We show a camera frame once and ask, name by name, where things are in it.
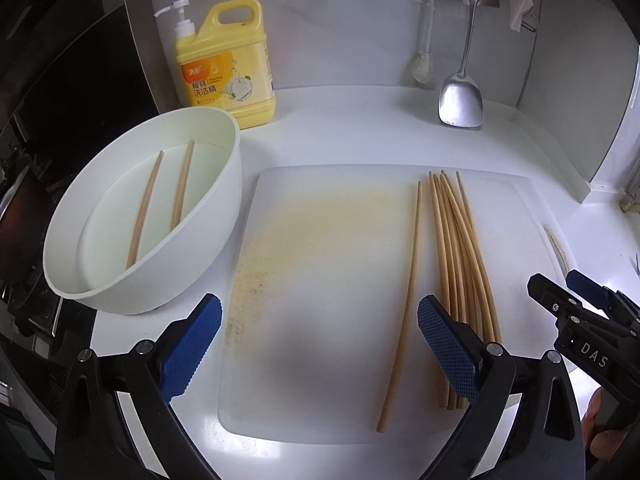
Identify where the bunch of wooden chopsticks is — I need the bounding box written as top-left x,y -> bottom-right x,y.
428,170 -> 503,410

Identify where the metal spatula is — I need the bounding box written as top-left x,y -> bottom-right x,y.
438,0 -> 485,129

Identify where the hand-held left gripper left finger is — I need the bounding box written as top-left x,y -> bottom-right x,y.
54,294 -> 223,480

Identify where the white cutting board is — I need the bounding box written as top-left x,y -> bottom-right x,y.
218,165 -> 572,445

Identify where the wooden chopstick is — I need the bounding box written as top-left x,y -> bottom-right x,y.
376,181 -> 424,434
126,150 -> 165,269
169,139 -> 196,232

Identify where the person's right hand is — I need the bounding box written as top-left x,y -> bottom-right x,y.
581,389 -> 609,467

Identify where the yellow detergent bottle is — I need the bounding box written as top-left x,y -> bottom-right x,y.
153,0 -> 278,131

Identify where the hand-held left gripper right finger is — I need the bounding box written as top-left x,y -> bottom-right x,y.
417,295 -> 586,480

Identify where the white dish brush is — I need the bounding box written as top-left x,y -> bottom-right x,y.
409,0 -> 437,87

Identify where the white bowl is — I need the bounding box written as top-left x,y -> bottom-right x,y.
42,106 -> 243,316

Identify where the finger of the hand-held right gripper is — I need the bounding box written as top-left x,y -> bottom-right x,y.
527,273 -> 585,318
566,269 -> 640,323

